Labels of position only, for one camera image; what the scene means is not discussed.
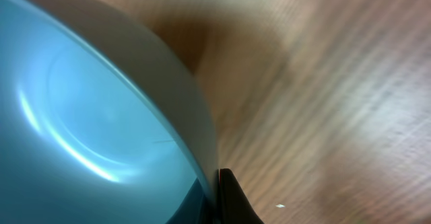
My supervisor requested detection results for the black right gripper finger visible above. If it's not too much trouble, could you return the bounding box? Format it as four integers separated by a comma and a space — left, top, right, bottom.
218, 168, 263, 224

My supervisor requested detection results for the blue bowl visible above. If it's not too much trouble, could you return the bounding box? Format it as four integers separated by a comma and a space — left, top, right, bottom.
1, 0, 218, 223

